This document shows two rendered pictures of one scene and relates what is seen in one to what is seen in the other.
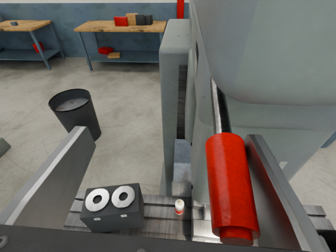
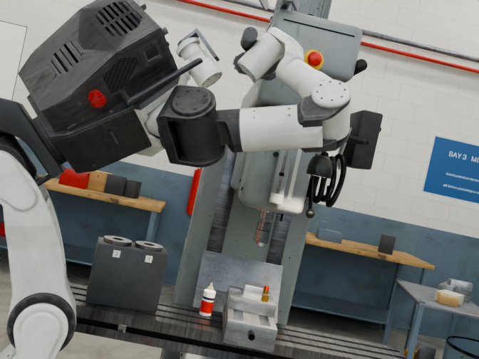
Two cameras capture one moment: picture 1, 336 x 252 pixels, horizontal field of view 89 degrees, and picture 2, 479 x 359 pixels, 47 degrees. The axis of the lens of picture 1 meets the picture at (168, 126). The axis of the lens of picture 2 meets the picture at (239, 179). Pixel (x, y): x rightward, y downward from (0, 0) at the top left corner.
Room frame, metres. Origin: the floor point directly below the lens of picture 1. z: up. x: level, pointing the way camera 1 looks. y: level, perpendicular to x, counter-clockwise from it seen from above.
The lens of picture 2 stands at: (-1.47, 0.23, 1.43)
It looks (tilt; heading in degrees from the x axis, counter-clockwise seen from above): 1 degrees down; 351
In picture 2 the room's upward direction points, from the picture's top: 12 degrees clockwise
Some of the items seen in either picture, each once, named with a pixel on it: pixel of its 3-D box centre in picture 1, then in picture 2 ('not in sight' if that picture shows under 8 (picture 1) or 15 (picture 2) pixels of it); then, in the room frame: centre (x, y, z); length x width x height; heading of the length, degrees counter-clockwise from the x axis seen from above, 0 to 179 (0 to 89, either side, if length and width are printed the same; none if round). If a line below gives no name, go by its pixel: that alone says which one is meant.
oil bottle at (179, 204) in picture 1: (179, 206); (208, 298); (0.32, -0.05, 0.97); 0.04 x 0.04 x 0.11
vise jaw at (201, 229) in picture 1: (211, 230); (251, 304); (0.21, -0.17, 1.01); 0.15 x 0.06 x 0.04; 83
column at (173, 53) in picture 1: (196, 141); (224, 313); (0.88, -0.22, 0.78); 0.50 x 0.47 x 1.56; 175
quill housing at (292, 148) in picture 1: (237, 142); (278, 161); (0.27, -0.17, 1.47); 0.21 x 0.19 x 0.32; 85
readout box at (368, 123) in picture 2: not in sight; (361, 140); (0.54, -0.53, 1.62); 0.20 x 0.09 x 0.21; 175
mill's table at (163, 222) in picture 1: (194, 225); (224, 335); (0.27, -0.12, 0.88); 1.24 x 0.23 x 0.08; 85
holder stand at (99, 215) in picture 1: (116, 208); (127, 272); (0.30, 0.23, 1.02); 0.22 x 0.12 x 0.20; 96
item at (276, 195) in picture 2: not in sight; (281, 169); (0.16, -0.16, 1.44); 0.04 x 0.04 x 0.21; 85
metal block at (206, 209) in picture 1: (211, 213); (251, 293); (0.27, -0.18, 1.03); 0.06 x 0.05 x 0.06; 83
